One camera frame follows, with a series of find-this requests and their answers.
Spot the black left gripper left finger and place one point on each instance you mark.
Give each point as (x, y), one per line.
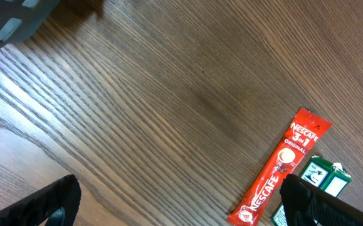
(55, 204)

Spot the dark grey mesh basket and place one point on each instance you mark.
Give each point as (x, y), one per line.
(20, 19)

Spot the dark green gum pack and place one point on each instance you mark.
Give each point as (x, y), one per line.
(329, 177)

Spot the red candy bar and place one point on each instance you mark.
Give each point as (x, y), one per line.
(304, 131)

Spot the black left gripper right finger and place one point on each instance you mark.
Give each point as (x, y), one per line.
(305, 204)

